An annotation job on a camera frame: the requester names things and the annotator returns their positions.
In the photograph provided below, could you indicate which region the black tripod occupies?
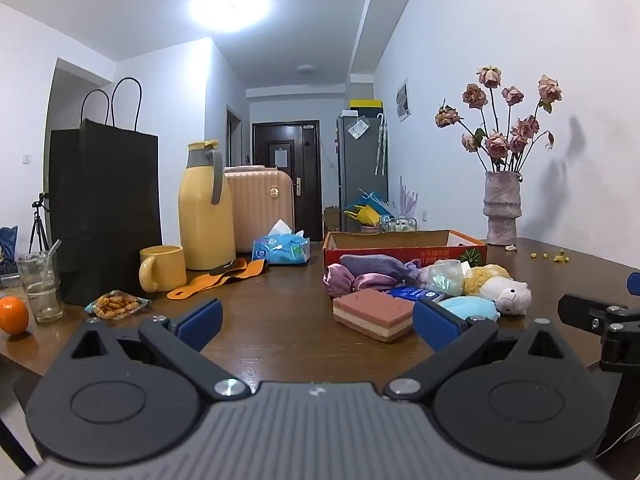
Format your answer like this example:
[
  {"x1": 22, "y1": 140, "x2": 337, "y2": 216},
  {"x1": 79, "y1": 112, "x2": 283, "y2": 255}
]
[{"x1": 27, "y1": 192, "x2": 51, "y2": 256}]

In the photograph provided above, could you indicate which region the clear glass cup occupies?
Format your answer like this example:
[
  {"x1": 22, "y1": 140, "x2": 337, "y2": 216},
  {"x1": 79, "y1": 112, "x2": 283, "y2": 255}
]
[{"x1": 15, "y1": 251, "x2": 65, "y2": 323}]

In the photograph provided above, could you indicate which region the white folded umbrella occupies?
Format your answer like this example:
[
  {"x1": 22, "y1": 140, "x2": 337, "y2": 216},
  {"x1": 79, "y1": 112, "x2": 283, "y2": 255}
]
[{"x1": 374, "y1": 114, "x2": 388, "y2": 177}]

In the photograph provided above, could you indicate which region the grey refrigerator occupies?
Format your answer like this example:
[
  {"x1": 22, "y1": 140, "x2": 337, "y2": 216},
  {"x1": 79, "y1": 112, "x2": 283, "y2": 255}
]
[{"x1": 336, "y1": 114, "x2": 389, "y2": 218}]

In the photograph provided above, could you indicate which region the purple satin scrunchie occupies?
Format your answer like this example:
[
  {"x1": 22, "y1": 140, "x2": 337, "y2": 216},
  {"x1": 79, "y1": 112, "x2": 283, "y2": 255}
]
[{"x1": 323, "y1": 263, "x2": 401, "y2": 300}]

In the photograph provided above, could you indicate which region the pink layered sponge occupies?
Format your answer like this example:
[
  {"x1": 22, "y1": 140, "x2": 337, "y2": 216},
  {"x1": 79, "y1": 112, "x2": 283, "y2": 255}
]
[{"x1": 332, "y1": 288, "x2": 416, "y2": 344}]

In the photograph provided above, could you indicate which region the blue soft tissue pack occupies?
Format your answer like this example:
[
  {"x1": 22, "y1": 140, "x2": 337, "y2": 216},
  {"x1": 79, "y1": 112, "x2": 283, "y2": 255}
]
[{"x1": 251, "y1": 220, "x2": 311, "y2": 266}]

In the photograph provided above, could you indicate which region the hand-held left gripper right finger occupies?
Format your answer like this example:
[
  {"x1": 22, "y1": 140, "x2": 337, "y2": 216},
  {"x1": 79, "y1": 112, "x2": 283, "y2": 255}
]
[{"x1": 384, "y1": 296, "x2": 576, "y2": 402}]

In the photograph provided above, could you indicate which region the orange fruit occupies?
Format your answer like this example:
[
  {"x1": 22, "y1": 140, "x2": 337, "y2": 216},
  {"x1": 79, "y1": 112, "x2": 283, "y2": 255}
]
[{"x1": 0, "y1": 296, "x2": 31, "y2": 335}]

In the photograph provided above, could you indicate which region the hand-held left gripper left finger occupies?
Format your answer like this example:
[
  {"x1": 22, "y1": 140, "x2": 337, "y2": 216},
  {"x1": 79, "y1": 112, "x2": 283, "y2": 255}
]
[{"x1": 70, "y1": 298, "x2": 252, "y2": 402}]

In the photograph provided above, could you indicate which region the black paper bag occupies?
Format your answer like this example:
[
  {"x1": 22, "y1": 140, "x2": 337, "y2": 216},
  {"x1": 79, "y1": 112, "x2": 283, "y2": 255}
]
[{"x1": 47, "y1": 77, "x2": 163, "y2": 306}]

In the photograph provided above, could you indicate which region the blue packet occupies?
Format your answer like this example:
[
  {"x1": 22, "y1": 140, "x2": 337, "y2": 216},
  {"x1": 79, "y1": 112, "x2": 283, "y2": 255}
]
[{"x1": 387, "y1": 286, "x2": 451, "y2": 303}]

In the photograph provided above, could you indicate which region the clear plastic bag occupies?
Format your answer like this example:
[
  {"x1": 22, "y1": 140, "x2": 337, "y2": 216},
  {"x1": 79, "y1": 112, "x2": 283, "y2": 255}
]
[{"x1": 426, "y1": 259, "x2": 467, "y2": 297}]

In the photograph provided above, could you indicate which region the yellow and blue bag pile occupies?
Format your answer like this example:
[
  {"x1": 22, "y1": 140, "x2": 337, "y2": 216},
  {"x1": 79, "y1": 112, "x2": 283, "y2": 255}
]
[{"x1": 344, "y1": 187, "x2": 396, "y2": 233}]

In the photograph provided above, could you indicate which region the red cardboard box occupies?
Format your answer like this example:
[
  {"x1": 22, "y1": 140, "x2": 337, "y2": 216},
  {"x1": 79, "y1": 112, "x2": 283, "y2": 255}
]
[{"x1": 322, "y1": 229, "x2": 488, "y2": 268}]

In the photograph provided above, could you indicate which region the purple dried plant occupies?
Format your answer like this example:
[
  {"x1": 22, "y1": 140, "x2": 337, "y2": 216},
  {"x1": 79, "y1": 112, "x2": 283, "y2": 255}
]
[{"x1": 399, "y1": 176, "x2": 418, "y2": 218}]

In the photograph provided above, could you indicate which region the yellow mug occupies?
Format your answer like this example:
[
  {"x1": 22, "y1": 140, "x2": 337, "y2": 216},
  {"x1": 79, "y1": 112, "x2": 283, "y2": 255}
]
[{"x1": 139, "y1": 245, "x2": 187, "y2": 293}]

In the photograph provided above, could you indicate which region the yellow thermos jug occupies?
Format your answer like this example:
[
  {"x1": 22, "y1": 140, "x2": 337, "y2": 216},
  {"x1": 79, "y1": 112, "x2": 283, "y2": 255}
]
[{"x1": 178, "y1": 141, "x2": 237, "y2": 272}]

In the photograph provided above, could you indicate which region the purple knit cloth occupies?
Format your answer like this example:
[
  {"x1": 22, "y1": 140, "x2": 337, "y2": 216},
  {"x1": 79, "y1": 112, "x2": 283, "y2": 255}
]
[{"x1": 340, "y1": 254, "x2": 421, "y2": 281}]

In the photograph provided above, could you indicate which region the pink suitcase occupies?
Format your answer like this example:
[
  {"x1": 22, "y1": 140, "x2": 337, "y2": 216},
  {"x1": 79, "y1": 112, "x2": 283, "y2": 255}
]
[{"x1": 223, "y1": 165, "x2": 295, "y2": 254}]

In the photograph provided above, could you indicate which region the dark brown entrance door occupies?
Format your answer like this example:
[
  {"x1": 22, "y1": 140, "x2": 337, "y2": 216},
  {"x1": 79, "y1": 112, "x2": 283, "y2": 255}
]
[{"x1": 252, "y1": 121, "x2": 323, "y2": 242}]

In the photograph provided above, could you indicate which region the yellow box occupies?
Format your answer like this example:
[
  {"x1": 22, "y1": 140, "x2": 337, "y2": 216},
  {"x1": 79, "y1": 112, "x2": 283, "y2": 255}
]
[{"x1": 348, "y1": 99, "x2": 385, "y2": 117}]

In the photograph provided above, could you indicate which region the yellow and white sheep plush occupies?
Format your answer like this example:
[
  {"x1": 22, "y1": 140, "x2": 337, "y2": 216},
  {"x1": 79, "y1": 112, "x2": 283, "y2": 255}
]
[{"x1": 464, "y1": 263, "x2": 532, "y2": 316}]

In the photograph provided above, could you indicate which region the round ceiling light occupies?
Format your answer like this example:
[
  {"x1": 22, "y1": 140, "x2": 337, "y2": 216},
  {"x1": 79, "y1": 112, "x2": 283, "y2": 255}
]
[{"x1": 187, "y1": 0, "x2": 273, "y2": 33}]

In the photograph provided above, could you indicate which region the cracker snack packet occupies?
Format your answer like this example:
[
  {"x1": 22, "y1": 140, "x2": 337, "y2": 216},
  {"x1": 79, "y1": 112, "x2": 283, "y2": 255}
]
[{"x1": 84, "y1": 290, "x2": 151, "y2": 319}]

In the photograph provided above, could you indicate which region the dried rose bouquet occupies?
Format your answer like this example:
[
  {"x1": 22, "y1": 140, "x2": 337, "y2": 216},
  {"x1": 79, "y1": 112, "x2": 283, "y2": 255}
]
[{"x1": 434, "y1": 65, "x2": 563, "y2": 173}]

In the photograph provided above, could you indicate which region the pink textured vase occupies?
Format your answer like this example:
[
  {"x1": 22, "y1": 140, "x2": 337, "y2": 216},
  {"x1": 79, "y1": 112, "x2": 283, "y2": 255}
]
[{"x1": 484, "y1": 171, "x2": 522, "y2": 247}]

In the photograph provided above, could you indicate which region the side room door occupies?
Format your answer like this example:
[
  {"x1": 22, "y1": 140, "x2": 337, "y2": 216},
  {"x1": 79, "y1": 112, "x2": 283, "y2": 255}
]
[{"x1": 226, "y1": 105, "x2": 243, "y2": 167}]

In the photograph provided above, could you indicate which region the wall poster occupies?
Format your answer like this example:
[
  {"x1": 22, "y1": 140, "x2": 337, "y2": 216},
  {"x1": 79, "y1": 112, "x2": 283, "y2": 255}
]
[{"x1": 396, "y1": 78, "x2": 412, "y2": 123}]

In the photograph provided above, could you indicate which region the orange strap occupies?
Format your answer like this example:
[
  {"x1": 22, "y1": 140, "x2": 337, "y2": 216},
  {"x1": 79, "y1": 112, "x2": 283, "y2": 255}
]
[{"x1": 166, "y1": 258, "x2": 269, "y2": 301}]

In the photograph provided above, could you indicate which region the drinking straw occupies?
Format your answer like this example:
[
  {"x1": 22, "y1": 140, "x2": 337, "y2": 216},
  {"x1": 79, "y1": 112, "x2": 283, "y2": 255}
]
[{"x1": 42, "y1": 239, "x2": 62, "y2": 281}]

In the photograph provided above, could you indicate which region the light blue plush toy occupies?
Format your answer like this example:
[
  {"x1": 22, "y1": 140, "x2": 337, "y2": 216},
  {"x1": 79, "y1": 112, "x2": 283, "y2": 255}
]
[{"x1": 437, "y1": 296, "x2": 501, "y2": 322}]

